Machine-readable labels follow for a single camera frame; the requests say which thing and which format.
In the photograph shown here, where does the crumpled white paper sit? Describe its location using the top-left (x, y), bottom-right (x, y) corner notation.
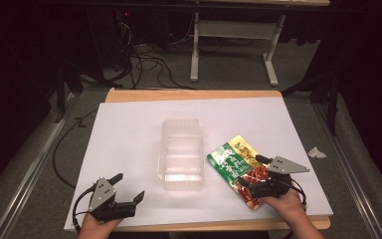
top-left (306, 146), bottom-right (327, 159)

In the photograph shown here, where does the person's left hand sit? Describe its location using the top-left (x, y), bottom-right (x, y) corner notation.
top-left (78, 211), bottom-right (124, 239)

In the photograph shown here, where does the clear plastic container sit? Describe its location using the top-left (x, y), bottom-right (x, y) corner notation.
top-left (156, 118), bottom-right (205, 191)

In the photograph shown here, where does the black floor cable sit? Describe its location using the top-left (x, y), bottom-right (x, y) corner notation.
top-left (52, 108), bottom-right (99, 190)

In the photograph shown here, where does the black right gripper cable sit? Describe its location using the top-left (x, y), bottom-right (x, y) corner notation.
top-left (287, 178), bottom-right (308, 211)

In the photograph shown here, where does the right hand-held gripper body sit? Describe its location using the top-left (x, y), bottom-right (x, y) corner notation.
top-left (244, 155), bottom-right (310, 200)

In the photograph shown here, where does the black metal stand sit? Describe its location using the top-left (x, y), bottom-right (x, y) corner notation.
top-left (53, 61), bottom-right (114, 124)
top-left (281, 66), bottom-right (342, 136)

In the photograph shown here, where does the person's right hand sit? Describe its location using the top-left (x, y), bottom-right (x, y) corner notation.
top-left (259, 188), bottom-right (308, 223)

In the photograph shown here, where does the white paper sheet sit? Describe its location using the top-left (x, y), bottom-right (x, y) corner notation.
top-left (63, 97), bottom-right (334, 232)

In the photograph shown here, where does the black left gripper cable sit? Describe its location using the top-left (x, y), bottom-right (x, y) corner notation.
top-left (72, 184), bottom-right (97, 233)

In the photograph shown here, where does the green snack packet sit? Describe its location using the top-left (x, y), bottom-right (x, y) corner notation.
top-left (206, 134), bottom-right (274, 211)

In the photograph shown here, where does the bundle of black cables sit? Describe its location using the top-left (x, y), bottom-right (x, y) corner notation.
top-left (113, 9), bottom-right (197, 92)

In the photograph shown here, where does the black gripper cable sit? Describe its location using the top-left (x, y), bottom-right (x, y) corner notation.
top-left (287, 178), bottom-right (308, 211)
top-left (72, 184), bottom-right (97, 233)

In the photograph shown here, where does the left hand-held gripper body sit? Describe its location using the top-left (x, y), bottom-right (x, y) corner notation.
top-left (88, 176), bottom-right (137, 223)

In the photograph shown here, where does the metal floor rail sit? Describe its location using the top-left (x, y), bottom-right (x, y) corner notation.
top-left (310, 99), bottom-right (382, 239)
top-left (0, 92), bottom-right (82, 239)

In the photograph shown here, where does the white metal desk frame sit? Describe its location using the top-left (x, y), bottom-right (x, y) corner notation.
top-left (189, 0), bottom-right (331, 88)

